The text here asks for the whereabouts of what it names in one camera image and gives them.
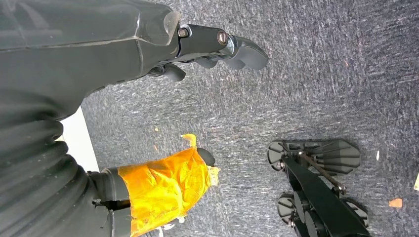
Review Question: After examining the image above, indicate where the black wheeled stand base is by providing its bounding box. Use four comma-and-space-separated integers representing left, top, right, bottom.
266, 139, 372, 237

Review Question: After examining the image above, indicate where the white board panel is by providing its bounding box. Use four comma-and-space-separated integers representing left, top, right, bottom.
55, 107, 100, 173

